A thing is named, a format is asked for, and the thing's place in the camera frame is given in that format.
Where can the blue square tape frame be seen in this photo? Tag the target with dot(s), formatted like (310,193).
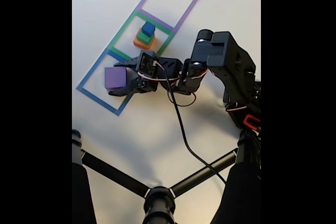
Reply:
(92,77)

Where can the red clamp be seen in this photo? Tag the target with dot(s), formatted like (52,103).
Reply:
(246,121)

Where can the large orange cube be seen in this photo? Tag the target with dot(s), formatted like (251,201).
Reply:
(143,45)

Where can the gripper camera board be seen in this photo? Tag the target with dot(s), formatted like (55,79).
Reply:
(147,64)

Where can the green square tape frame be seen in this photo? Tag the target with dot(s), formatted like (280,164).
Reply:
(126,24)

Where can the medium green cube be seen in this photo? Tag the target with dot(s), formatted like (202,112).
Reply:
(143,37)

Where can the large purple cube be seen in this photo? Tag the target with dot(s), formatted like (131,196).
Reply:
(115,77)

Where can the black tripod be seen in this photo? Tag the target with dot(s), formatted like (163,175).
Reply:
(157,203)

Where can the small blue cube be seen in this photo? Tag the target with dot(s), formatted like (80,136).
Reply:
(148,28)

